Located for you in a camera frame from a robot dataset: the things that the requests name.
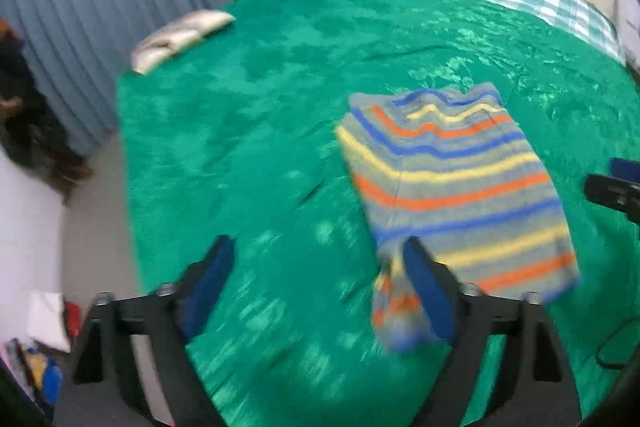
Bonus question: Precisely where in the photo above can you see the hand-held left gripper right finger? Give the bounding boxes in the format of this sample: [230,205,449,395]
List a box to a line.
[402,237,584,427]

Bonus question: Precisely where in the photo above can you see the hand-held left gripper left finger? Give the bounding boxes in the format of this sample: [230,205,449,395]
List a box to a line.
[52,234,237,427]

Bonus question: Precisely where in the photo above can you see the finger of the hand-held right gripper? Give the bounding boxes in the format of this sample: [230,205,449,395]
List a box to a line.
[584,174,640,225]
[609,157,640,184]

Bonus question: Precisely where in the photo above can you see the striped knitted sweater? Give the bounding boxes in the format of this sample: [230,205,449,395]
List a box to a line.
[334,82,582,354]

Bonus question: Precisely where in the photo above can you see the dark hanging clothes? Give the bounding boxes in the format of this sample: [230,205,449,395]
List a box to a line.
[0,19,95,205]

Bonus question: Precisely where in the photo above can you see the green bed blanket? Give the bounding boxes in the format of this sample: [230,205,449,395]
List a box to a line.
[115,0,640,427]

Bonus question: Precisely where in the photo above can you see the white paper sheet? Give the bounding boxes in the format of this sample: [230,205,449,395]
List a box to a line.
[26,291,72,354]

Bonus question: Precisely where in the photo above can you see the colourful clutter pile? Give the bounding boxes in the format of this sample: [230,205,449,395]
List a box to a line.
[4,338,65,410]

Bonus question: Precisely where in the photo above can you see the small patterned pillow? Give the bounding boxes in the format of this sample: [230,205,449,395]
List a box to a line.
[131,9,237,76]

